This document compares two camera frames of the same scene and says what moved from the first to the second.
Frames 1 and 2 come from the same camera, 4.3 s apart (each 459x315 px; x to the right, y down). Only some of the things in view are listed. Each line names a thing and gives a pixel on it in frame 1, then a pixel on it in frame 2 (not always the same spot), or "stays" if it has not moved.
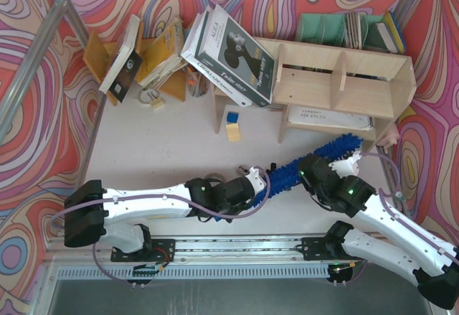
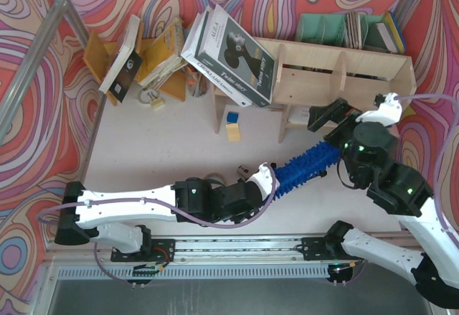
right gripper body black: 308,168 to 339,128
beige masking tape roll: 213,175 stays
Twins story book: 229,52 stays
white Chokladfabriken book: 188,55 stays
